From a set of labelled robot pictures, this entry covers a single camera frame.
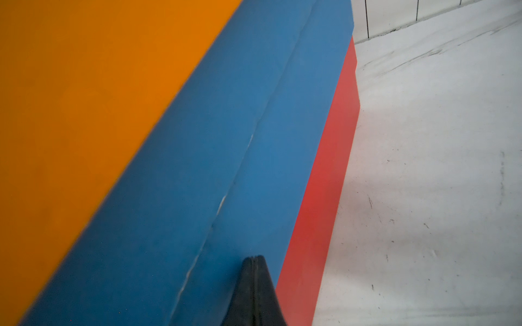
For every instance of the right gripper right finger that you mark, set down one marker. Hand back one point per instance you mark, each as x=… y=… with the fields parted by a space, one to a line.
x=267 y=310

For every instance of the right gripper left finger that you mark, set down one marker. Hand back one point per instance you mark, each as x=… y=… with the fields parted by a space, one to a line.
x=241 y=308

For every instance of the blue shoebox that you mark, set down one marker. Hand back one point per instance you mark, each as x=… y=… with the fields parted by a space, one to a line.
x=220 y=178

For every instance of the orange shoebox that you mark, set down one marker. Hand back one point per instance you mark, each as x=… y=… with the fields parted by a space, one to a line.
x=82 y=85

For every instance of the red shoebox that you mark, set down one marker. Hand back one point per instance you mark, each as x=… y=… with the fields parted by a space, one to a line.
x=301 y=275

